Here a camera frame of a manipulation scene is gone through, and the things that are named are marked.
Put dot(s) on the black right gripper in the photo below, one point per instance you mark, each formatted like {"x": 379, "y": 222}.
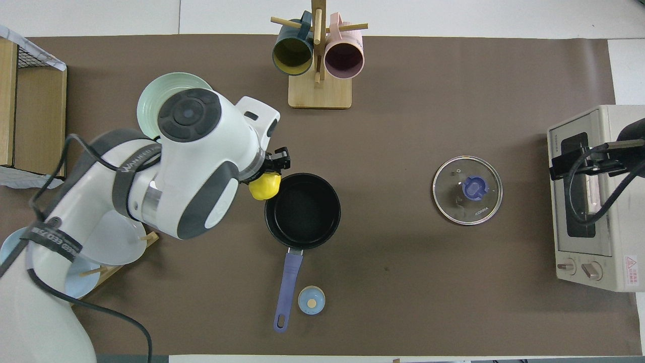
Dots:
{"x": 625, "y": 160}

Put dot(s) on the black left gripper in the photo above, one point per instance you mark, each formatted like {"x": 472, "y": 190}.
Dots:
{"x": 268, "y": 165}

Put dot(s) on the yellow lemon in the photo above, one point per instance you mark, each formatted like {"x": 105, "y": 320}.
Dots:
{"x": 264, "y": 187}

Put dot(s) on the glass lid with blue knob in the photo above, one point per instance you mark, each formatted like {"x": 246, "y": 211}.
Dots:
{"x": 453, "y": 207}

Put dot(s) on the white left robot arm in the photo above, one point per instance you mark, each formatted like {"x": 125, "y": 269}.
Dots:
{"x": 191, "y": 166}

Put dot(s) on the pale green plate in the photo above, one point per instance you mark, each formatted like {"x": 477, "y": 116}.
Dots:
{"x": 150, "y": 101}

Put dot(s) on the wooden plate rack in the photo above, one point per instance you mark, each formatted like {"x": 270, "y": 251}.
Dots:
{"x": 152, "y": 236}

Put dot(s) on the grey plate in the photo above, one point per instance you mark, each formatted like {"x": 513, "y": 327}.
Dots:
{"x": 121, "y": 250}

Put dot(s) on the light blue plate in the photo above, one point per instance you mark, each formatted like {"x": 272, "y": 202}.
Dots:
{"x": 83, "y": 282}

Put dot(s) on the wooden mug tree stand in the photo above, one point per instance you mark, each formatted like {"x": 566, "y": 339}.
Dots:
{"x": 320, "y": 96}

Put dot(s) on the beige toaster oven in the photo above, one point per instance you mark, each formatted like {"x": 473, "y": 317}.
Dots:
{"x": 622, "y": 232}

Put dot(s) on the dark blue mug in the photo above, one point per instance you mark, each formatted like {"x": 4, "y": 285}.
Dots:
{"x": 292, "y": 56}

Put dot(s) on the pink ribbed mug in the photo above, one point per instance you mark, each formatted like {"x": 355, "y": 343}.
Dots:
{"x": 344, "y": 59}

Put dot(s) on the small blue round lid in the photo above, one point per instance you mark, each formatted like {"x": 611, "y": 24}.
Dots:
{"x": 311, "y": 300}

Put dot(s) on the brown paper table mat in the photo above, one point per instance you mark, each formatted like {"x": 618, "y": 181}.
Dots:
{"x": 428, "y": 282}

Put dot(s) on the white checked cloth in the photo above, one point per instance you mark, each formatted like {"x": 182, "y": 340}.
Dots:
{"x": 40, "y": 54}
{"x": 20, "y": 180}

